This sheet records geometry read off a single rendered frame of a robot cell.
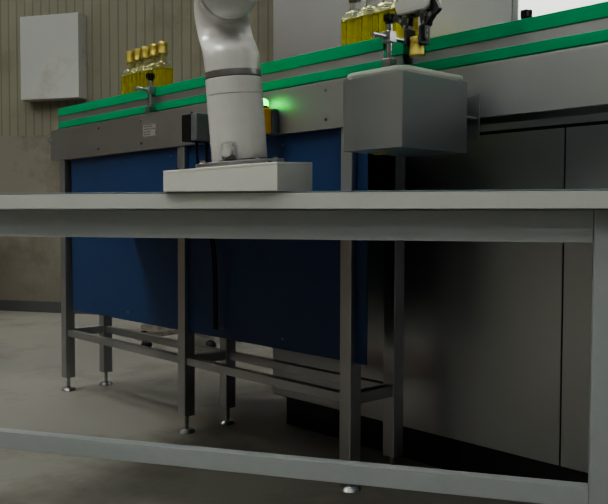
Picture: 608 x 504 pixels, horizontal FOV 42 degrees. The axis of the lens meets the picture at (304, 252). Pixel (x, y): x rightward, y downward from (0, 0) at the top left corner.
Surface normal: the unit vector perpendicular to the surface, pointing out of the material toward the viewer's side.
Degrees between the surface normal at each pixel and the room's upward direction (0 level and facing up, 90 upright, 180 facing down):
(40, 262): 90
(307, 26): 90
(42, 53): 90
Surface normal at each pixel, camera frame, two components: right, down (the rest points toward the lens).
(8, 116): -0.29, 0.04
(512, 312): -0.73, 0.03
